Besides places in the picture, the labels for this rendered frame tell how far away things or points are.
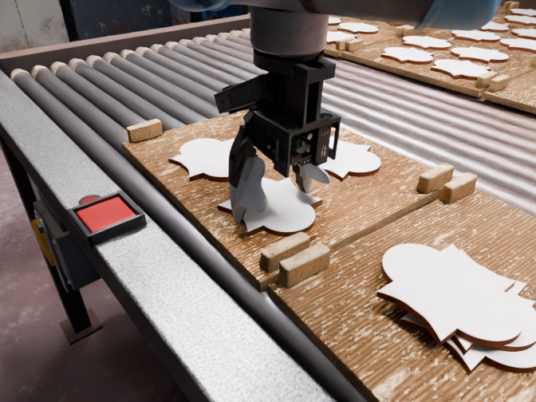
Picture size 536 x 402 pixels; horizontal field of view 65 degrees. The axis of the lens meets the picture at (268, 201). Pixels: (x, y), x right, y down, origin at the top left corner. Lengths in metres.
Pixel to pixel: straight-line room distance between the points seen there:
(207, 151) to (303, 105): 0.30
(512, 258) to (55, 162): 0.68
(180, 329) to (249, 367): 0.08
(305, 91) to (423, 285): 0.22
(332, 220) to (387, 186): 0.12
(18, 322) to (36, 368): 0.25
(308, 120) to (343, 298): 0.18
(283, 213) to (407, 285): 0.18
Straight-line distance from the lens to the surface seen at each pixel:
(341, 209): 0.56
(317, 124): 0.44
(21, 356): 1.76
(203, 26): 1.55
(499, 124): 0.96
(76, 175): 0.74
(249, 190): 0.49
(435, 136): 0.85
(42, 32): 5.12
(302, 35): 0.41
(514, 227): 0.61
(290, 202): 0.56
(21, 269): 2.12
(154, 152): 0.72
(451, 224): 0.58
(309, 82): 0.41
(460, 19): 0.27
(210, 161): 0.66
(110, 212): 0.60
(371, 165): 0.66
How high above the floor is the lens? 1.26
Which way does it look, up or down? 34 degrees down
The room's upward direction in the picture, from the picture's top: straight up
